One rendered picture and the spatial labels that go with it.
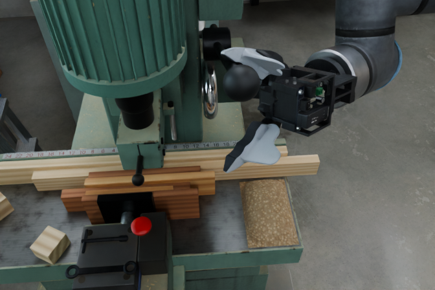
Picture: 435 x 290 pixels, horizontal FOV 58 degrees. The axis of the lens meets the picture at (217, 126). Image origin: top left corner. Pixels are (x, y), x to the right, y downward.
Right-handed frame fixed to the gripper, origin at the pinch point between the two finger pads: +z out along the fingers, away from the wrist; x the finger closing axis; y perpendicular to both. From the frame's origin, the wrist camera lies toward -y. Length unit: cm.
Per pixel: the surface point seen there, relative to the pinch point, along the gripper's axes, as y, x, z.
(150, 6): -6.3, -12.5, 3.8
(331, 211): -40, 90, -107
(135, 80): -10.1, -3.3, 4.5
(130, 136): -20.3, 9.1, 0.4
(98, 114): -62, 21, -14
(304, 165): -5.8, 20.7, -28.5
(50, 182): -37.6, 21.6, 9.0
